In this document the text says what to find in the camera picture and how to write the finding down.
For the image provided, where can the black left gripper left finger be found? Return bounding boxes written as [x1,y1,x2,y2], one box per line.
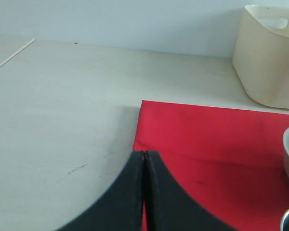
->
[59,151,145,231]

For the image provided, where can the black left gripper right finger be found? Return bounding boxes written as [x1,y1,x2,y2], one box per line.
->
[144,151,234,231]

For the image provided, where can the red table cloth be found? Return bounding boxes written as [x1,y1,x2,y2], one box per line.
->
[133,101,289,231]

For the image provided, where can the cream plastic bin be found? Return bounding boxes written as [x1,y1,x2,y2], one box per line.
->
[232,4,289,109]

